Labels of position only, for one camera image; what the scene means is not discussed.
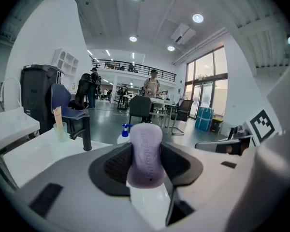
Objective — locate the dark grey chair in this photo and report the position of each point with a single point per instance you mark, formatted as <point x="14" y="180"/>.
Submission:
<point x="140" y="106"/>

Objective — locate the pale green cup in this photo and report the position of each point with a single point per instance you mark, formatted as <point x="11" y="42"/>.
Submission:
<point x="61" y="135"/>

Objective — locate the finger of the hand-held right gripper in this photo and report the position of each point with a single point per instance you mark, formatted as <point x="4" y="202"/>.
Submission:
<point x="241" y="133"/>
<point x="215" y="147"/>

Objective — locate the white table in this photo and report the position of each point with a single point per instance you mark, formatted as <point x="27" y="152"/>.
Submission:
<point x="163" y="103"/>

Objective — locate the black office chair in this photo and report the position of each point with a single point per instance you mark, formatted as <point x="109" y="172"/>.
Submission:
<point x="81" y="91"/>

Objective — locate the purple soap bar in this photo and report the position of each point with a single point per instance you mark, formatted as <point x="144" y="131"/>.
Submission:
<point x="146" y="156"/>

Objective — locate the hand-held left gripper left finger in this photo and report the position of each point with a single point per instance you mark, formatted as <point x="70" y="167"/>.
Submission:
<point x="75" y="190"/>

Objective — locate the white ceiling air conditioner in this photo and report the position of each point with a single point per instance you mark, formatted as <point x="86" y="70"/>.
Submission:
<point x="183" y="34"/>

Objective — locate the black cantilever chair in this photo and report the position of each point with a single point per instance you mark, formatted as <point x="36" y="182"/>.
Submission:
<point x="183" y="109"/>

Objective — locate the black bin yellow lid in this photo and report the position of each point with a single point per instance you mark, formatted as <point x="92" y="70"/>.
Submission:
<point x="216" y="126"/>

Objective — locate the black basin faucet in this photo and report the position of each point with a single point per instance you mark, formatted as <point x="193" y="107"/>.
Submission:
<point x="87" y="134"/>

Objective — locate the narrow white washbasin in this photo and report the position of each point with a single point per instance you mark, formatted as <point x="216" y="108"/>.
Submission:
<point x="9" y="127"/>

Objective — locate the blue wrapped bundle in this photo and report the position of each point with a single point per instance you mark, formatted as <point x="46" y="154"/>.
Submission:
<point x="204" y="118"/>

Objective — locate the clear spray bottle blue top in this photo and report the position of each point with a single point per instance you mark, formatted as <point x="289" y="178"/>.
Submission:
<point x="124" y="136"/>

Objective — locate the black balcony railing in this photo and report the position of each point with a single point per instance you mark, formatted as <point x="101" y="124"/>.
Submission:
<point x="140" y="68"/>

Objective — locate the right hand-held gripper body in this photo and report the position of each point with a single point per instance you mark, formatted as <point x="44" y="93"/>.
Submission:
<point x="263" y="126"/>

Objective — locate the blue chair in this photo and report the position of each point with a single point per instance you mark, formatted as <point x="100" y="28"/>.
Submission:
<point x="61" y="98"/>

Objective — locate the glass door wall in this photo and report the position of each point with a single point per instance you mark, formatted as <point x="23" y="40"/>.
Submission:
<point x="207" y="86"/>

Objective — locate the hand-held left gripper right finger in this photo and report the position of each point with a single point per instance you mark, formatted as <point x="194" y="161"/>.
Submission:
<point x="220" y="190"/>

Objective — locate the wide white washbasin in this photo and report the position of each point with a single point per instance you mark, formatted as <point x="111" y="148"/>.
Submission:
<point x="38" y="153"/>

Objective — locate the large black wheeled bin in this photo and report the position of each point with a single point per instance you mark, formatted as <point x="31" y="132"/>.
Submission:
<point x="36" y="93"/>

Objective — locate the white curved faucet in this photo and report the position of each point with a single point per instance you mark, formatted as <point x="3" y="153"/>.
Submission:
<point x="19" y="93"/>

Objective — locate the white shelf unit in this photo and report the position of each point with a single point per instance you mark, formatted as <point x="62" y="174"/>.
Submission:
<point x="65" y="62"/>

